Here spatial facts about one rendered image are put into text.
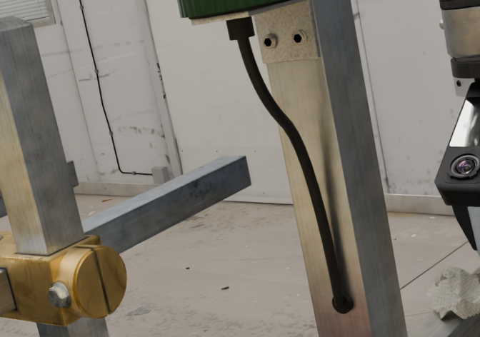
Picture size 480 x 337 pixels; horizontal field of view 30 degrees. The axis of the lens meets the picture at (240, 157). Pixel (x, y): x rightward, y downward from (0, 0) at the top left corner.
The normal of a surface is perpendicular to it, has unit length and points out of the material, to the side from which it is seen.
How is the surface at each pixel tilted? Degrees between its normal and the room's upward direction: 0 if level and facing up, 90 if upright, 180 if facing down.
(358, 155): 90
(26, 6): 90
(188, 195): 90
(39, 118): 90
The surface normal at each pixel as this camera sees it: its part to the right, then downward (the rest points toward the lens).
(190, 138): -0.67, 0.29
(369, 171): 0.77, -0.02
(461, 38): -0.81, 0.28
